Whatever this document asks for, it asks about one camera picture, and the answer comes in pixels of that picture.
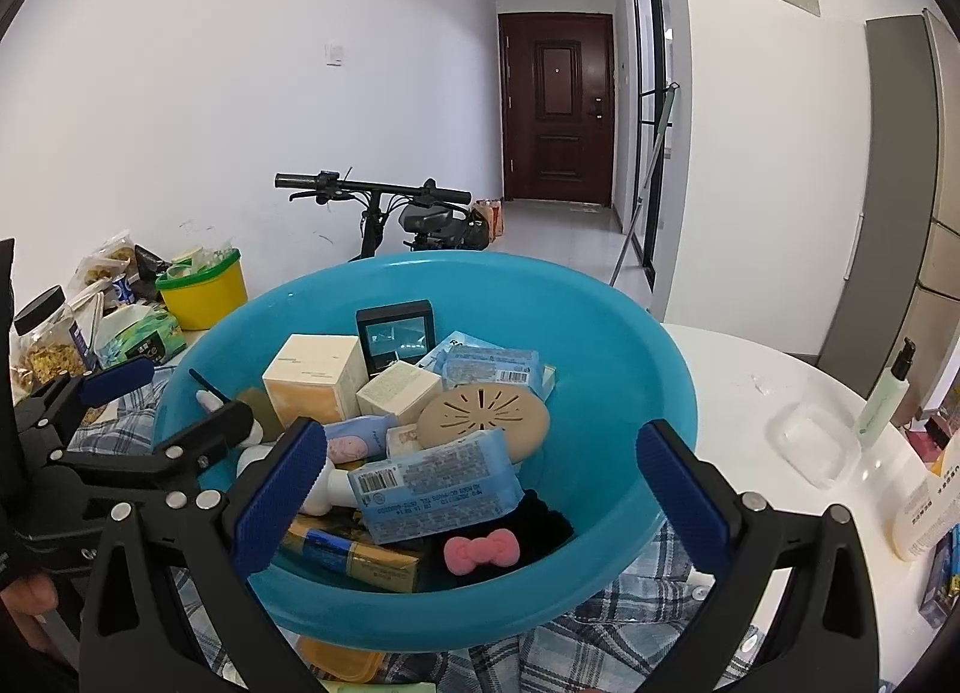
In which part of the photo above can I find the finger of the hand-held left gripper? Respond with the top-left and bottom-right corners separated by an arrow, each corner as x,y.
13,357 -> 155,443
45,402 -> 256,493

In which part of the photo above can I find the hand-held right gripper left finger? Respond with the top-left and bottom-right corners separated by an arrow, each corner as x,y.
79,417 -> 331,693

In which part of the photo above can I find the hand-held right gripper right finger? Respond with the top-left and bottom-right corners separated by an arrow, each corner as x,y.
636,419 -> 880,693

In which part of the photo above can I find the white plastic toy figure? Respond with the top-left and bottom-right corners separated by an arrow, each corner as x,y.
196,389 -> 353,518

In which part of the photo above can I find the blue plastic basin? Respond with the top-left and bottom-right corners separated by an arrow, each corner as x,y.
152,250 -> 700,656

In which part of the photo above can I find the clear plastic container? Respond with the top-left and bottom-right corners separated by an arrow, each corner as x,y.
766,400 -> 862,490

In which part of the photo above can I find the person's left hand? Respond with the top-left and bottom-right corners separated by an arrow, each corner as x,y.
0,574 -> 61,656

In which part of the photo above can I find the green tissue pack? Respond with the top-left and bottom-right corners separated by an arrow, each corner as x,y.
94,307 -> 188,370

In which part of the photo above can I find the clear jar with black lid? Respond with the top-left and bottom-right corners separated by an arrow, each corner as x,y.
11,286 -> 91,395

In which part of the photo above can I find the gold yellow box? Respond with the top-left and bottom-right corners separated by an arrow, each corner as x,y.
277,517 -> 421,593

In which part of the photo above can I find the purple tube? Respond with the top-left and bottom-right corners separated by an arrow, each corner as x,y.
322,414 -> 402,463

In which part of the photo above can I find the large cream box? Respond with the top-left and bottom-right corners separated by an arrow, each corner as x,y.
262,334 -> 366,431

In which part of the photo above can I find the yellow bucket with green rim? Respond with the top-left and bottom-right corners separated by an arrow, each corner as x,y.
155,248 -> 249,332

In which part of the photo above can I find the dark snack bag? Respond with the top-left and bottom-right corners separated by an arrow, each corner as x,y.
135,244 -> 173,281

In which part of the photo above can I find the blue plaid shirt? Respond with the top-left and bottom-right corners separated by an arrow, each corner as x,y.
71,363 -> 766,693

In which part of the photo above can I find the black cloth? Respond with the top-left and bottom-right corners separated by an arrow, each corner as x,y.
424,489 -> 577,589

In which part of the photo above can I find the large blue tissue packet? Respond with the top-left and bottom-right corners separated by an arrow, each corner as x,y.
347,427 -> 524,545

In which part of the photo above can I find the small cream box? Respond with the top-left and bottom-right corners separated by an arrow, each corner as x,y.
355,360 -> 443,420

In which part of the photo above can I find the black box with window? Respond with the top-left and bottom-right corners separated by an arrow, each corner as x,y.
355,300 -> 436,375

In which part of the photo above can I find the pink bow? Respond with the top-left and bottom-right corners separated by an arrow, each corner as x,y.
442,529 -> 522,578

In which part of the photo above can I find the tan round vented disc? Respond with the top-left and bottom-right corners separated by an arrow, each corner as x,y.
417,382 -> 552,469

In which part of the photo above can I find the green pump bottle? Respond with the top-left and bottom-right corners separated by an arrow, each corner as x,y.
855,337 -> 919,450

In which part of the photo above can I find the light blue tissue packet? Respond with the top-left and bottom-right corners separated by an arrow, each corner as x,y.
415,331 -> 557,401

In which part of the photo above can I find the cream lotion bottle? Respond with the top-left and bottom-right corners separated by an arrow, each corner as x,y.
891,430 -> 960,563

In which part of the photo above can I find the red box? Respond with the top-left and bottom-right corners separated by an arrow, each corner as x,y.
904,408 -> 959,469

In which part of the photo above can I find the dark box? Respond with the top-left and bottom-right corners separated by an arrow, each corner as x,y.
919,524 -> 960,630

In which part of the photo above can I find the black bicycle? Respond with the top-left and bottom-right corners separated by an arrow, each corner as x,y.
274,170 -> 492,263

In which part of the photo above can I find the grey leaning pole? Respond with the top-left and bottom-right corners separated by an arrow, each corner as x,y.
609,82 -> 682,287

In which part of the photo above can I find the grey refrigerator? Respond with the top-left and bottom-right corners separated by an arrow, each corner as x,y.
814,9 -> 960,409

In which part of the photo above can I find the black framed glass door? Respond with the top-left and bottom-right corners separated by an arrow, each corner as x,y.
628,0 -> 676,289

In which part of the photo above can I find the dark brown door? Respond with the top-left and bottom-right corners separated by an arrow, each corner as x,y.
497,12 -> 614,206

